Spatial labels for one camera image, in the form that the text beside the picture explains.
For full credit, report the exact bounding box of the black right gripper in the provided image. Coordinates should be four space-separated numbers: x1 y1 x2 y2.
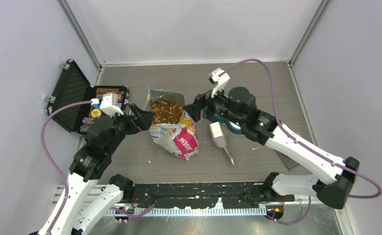
184 81 245 127

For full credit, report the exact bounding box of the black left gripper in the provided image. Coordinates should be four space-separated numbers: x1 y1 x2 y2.
104 103 154 155

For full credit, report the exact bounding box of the white yellow pet food bag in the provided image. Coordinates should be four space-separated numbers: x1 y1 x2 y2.
144 88 199 161

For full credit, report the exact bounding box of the metal food scoop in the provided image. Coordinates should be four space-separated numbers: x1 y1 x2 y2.
209 122 235 166

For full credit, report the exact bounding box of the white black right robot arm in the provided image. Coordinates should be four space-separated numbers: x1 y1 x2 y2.
184 87 359 209

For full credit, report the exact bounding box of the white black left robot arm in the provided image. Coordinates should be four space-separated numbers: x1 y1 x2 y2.
35 103 154 235

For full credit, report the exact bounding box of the teal double pet bowl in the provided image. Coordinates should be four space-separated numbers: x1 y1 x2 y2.
202 107 243 136

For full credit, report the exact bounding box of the yellow poker chip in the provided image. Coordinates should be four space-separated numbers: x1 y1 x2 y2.
90 108 102 118

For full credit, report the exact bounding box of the brown poker chip stack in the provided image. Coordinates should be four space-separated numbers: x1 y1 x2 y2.
95 88 125 94

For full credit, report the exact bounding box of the striped poker chip stack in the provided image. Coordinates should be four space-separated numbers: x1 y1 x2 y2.
82 117 97 125

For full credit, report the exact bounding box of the green striped chip stack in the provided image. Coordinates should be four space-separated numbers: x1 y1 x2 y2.
79 125 90 135

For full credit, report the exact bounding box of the black foam-lined case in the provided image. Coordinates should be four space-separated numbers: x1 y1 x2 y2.
46 59 129 135

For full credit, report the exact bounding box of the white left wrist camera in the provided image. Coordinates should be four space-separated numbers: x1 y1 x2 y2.
91 93 124 117

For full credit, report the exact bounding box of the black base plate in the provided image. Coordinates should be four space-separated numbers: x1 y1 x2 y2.
120 182 294 209

